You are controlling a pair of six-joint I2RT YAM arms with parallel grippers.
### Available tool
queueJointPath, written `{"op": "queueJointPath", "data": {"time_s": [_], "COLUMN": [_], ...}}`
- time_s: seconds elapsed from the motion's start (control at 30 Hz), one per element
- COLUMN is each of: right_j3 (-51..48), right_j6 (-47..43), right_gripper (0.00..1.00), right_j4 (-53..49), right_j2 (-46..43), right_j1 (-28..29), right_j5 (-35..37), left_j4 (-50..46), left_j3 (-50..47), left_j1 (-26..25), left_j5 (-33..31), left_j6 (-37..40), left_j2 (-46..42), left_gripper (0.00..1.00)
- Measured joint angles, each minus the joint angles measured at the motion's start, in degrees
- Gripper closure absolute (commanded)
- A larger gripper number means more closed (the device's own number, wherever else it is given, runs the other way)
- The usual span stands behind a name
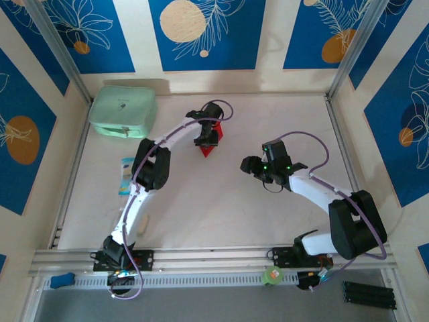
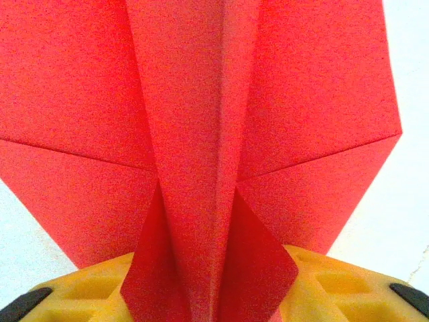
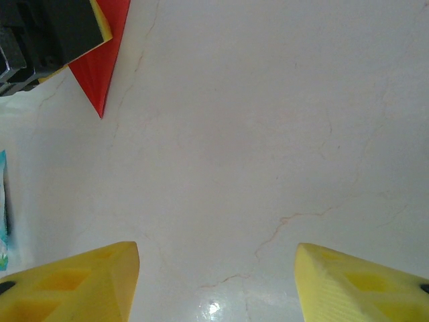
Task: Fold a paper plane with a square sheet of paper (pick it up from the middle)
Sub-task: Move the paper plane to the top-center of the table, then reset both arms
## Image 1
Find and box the grey slotted cable duct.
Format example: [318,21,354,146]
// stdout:
[42,271,300,290]

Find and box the blue clear snack packet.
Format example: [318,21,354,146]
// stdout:
[117,157,137,197]

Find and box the aluminium cross rail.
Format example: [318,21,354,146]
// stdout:
[27,243,400,278]

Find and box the clear biscuit packet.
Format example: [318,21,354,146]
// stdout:
[135,214,151,237]

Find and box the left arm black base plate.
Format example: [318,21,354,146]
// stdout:
[93,250,156,272]

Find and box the blue foam grip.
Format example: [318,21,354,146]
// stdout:
[50,273,76,290]

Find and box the aluminium side rail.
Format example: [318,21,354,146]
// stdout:
[48,100,93,250]
[324,95,379,243]

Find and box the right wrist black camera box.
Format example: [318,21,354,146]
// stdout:
[261,140,292,168]

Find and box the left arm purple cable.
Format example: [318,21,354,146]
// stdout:
[109,99,235,301]

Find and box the aluminium corner post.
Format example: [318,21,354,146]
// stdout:
[23,0,94,104]
[326,0,392,102]

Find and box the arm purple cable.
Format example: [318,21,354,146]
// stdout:
[278,131,389,293]
[109,99,235,301]

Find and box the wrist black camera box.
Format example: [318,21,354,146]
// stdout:
[261,140,292,168]
[200,102,225,122]

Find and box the red square paper sheet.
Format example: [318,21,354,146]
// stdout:
[195,122,225,159]

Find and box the mint green zip pouch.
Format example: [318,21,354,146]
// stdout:
[88,85,159,139]

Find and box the green tape roll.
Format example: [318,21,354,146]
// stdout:
[261,266,284,288]

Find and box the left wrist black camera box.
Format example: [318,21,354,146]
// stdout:
[200,102,225,122]

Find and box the black tube bundle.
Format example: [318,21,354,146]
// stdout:
[341,280,398,311]

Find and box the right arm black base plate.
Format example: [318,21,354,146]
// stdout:
[271,246,333,269]

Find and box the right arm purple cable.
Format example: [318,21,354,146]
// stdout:
[278,131,389,293]

